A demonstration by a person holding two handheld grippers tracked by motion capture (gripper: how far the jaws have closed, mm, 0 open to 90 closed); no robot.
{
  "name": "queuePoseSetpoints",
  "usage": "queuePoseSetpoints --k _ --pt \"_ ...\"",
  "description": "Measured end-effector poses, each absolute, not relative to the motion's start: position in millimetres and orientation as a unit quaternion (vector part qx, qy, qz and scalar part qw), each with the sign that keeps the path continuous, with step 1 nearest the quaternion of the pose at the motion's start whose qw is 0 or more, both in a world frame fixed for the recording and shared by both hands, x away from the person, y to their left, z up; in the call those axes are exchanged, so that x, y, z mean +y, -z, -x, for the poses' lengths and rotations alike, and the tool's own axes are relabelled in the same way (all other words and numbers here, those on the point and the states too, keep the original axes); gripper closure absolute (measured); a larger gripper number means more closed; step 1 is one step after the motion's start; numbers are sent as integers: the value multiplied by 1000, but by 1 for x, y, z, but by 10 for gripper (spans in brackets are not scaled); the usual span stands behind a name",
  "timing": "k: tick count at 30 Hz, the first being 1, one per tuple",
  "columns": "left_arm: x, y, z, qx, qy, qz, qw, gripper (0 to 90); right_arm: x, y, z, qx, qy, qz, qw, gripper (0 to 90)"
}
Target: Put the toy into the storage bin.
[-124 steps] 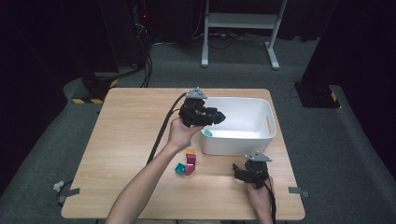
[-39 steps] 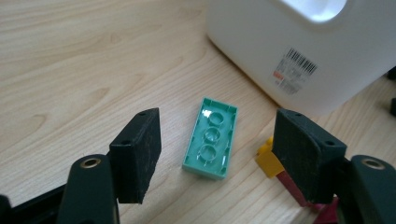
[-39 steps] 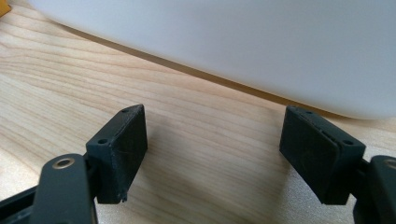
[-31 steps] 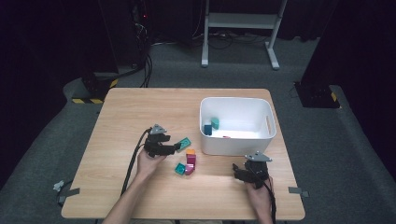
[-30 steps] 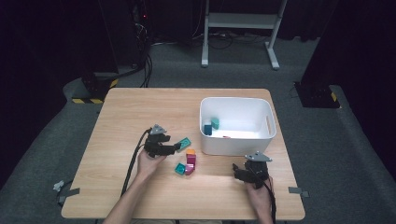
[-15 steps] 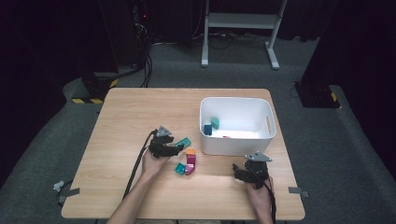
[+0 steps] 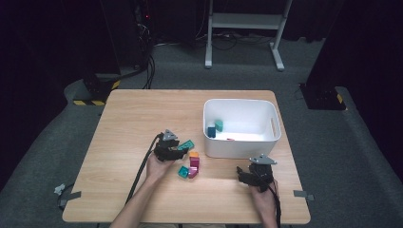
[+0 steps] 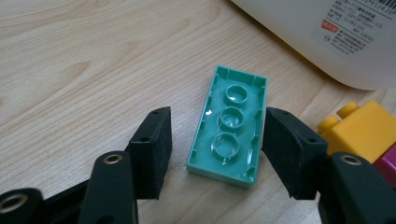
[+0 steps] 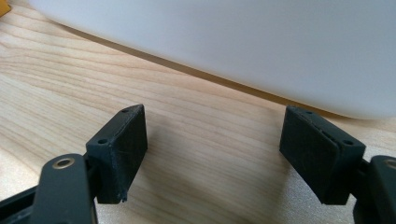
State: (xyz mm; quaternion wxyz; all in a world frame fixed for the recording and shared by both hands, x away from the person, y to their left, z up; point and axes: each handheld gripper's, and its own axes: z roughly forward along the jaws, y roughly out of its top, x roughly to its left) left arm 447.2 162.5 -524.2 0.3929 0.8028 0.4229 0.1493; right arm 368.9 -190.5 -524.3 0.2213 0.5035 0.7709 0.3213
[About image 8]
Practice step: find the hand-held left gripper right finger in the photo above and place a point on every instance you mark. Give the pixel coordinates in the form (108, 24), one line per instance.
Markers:
(292, 155)

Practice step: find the teal long brick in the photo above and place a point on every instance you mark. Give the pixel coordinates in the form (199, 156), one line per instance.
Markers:
(214, 157)

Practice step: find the yellow-orange building block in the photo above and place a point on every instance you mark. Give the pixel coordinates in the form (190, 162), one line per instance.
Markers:
(364, 130)

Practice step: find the white plastic bin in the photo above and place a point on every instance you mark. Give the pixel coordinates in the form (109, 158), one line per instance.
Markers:
(295, 25)

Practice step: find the magenta building block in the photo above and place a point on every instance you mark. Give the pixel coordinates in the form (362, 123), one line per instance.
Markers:
(387, 165)

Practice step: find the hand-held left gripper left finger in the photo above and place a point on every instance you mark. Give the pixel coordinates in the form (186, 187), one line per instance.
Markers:
(152, 155)

